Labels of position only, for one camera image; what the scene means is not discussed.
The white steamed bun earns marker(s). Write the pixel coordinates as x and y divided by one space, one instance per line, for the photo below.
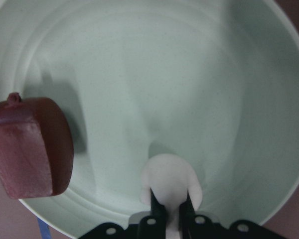
171 179

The light green plate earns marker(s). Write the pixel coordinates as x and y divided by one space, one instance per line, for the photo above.
213 81

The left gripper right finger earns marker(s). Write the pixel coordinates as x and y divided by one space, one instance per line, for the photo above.
195 225

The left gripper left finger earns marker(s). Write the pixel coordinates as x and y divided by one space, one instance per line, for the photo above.
150 225

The brown bun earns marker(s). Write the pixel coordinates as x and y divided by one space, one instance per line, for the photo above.
36 148

